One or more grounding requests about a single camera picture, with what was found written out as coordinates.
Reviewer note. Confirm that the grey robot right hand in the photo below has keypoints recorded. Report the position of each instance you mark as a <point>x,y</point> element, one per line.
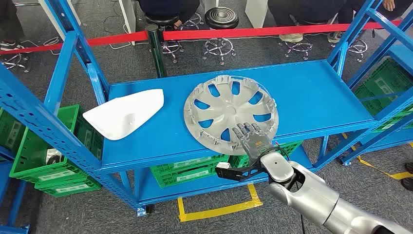
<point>256,143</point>

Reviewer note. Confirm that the grey plastic wheel cover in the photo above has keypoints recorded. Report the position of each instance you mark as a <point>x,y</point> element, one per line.
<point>226,109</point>

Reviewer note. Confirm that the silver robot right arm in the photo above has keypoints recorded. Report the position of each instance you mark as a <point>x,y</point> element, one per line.
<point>309,190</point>

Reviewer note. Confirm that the blue steel shelf rack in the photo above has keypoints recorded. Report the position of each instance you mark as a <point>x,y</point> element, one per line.
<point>306,97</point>
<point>403,58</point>
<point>5,181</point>

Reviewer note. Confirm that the white plastic panel part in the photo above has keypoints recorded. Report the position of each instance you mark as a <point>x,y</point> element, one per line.
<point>125,113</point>

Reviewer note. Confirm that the silver and black part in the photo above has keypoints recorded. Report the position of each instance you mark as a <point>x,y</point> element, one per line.
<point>53,156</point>

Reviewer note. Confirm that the yellow floor tape rectangle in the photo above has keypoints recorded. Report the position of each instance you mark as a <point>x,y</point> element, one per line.
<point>219,211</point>

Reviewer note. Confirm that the black swivel stool chrome base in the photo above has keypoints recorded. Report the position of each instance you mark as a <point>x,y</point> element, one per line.
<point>221,17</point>
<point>356,48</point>
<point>193,23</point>
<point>14,59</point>
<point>161,21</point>
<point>298,46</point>

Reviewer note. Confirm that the red barrier belt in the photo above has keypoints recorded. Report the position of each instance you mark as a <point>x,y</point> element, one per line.
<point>119,38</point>
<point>258,31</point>

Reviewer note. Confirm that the yellow floor tape strip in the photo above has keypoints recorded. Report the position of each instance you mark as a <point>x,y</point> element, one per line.
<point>374,166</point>

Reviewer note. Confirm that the white table leg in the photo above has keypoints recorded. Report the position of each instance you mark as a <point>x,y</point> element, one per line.
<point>211,5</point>
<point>129,19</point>
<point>51,14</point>
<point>256,13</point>

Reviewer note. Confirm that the person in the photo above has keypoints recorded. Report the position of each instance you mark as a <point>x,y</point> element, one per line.
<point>303,9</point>
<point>347,13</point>
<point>9,19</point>
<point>167,6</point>

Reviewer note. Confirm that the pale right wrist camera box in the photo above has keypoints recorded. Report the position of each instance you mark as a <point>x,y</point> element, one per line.
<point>223,165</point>

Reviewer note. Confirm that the black stanchion post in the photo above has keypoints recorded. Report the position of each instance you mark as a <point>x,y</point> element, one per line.
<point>157,51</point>

